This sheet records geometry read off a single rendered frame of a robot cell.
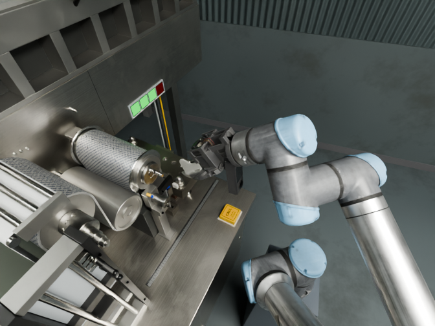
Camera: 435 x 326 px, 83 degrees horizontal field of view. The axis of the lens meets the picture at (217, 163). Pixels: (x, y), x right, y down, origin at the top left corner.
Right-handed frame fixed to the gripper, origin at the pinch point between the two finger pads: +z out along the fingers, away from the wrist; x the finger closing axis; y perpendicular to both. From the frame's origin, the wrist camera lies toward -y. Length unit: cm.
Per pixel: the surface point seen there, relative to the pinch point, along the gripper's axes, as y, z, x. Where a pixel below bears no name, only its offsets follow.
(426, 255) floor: -190, -18, -99
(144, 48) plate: 36, 34, -43
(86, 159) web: 17.5, 32.4, 7.8
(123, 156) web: 12.0, 19.2, 3.7
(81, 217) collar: 10.4, 8.9, 25.2
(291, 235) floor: -128, 56, -67
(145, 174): 4.3, 15.4, 4.1
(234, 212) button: -37.4, 20.3, -15.3
